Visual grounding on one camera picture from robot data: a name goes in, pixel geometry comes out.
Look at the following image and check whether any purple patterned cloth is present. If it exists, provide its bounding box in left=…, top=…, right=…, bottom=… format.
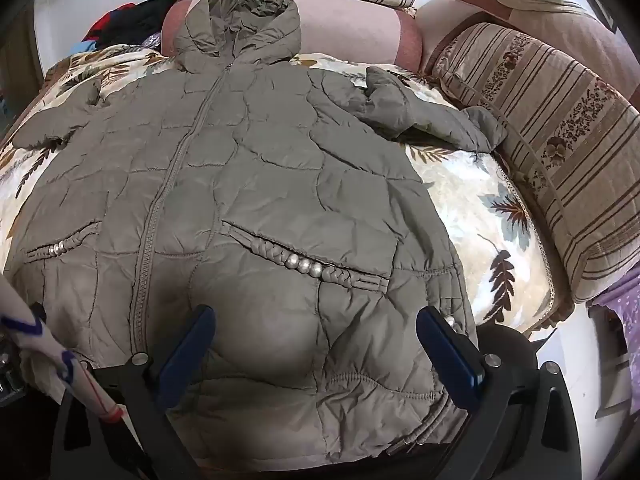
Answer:
left=592, top=264, right=640, bottom=414

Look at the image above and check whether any striped floral cushion at right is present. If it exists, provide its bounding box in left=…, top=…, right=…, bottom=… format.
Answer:
left=431, top=23, right=639, bottom=302

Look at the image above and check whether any pile of dark clothes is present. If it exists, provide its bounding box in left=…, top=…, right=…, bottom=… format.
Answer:
left=70, top=0, right=178, bottom=54

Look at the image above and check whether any pink quilted pillow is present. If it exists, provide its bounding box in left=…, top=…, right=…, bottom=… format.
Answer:
left=159, top=0, right=426, bottom=73

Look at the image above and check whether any olive green puffer jacket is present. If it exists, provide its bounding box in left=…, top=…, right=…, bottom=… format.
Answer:
left=6, top=0, right=506, bottom=476

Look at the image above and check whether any pink brown pillow at corner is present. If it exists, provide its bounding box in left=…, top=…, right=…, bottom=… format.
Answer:
left=416, top=0, right=639, bottom=106

